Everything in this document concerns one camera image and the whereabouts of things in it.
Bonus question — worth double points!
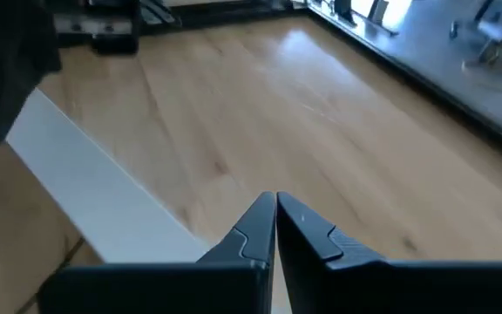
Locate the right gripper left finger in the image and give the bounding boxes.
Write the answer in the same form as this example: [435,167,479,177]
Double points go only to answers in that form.
[37,191,277,314]

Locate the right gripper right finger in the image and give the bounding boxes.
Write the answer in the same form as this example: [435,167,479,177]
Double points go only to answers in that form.
[275,191,502,314]

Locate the grey black work glove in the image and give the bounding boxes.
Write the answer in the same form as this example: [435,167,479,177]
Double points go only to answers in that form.
[0,0,64,154]

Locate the white flat duct cover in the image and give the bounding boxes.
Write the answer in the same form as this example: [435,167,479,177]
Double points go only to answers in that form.
[5,86,211,264]

